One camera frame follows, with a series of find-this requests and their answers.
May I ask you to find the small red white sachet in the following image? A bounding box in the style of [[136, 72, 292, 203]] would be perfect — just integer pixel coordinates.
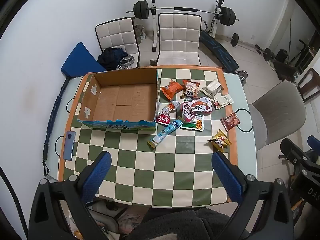
[[156, 100, 180, 125]]

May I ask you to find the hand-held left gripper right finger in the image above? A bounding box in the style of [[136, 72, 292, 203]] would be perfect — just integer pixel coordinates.
[[211, 151, 293, 240]]

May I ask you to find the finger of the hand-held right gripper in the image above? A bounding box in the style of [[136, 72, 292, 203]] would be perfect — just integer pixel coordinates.
[[307, 135, 320, 153], [279, 137, 320, 179]]

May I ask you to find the blue wedge cushion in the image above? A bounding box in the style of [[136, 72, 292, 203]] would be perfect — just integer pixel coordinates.
[[61, 42, 107, 78]]

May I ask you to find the open cardboard box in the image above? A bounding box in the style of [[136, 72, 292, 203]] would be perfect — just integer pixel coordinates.
[[77, 67, 160, 131]]

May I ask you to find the white quilted chair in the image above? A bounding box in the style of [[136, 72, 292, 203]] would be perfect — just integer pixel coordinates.
[[95, 17, 140, 69], [149, 13, 202, 67]]

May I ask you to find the green white checkered mat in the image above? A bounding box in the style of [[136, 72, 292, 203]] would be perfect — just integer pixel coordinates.
[[58, 66, 238, 208]]

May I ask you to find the white barbell rack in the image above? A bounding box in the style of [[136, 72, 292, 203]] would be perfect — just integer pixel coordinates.
[[149, 0, 225, 52]]

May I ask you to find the dark folded clothing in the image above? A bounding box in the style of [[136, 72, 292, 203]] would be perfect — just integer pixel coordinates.
[[97, 47, 129, 70]]

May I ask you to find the red white crayfish packet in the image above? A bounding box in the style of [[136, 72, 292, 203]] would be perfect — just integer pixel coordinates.
[[180, 97, 215, 122]]

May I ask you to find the chrome metal frame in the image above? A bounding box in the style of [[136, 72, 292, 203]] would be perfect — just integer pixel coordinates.
[[116, 54, 136, 70]]

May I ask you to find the black barbell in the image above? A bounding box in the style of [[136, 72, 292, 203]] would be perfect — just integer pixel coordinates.
[[126, 1, 240, 27]]

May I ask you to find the long blue white packet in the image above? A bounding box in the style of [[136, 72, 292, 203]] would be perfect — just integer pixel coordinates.
[[147, 119, 184, 148]]

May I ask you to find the black blue weight bench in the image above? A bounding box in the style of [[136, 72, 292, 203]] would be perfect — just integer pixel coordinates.
[[199, 31, 239, 71]]

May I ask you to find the brown snack packet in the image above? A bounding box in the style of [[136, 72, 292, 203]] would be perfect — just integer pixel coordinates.
[[220, 112, 241, 132]]

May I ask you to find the yellow panda snack packet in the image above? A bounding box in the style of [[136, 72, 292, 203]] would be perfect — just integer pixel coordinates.
[[207, 129, 233, 153]]

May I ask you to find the wooden chair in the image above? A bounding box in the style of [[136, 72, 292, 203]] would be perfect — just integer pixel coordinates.
[[296, 67, 320, 103]]

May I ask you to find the orange snack packet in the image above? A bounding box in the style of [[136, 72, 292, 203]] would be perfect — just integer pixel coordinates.
[[160, 79, 184, 100]]

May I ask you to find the white wrapped snack packet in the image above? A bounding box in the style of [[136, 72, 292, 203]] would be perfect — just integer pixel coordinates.
[[199, 79, 224, 98]]

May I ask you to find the green orange flat packet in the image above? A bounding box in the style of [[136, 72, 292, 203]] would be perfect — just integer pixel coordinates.
[[180, 114, 204, 132]]

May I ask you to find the small white red-print packet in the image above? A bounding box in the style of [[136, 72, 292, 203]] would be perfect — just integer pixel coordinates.
[[211, 94, 234, 110]]

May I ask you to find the blue smartphone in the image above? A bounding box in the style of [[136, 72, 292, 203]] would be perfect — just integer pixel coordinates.
[[62, 131, 76, 161]]

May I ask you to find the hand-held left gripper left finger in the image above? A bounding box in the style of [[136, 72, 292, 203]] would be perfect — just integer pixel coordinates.
[[28, 151, 112, 240]]

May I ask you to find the grey padded chair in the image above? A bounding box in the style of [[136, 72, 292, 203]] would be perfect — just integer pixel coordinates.
[[249, 80, 307, 153]]

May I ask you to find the red panda snack packet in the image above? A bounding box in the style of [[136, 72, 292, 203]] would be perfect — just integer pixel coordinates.
[[180, 79, 201, 99]]

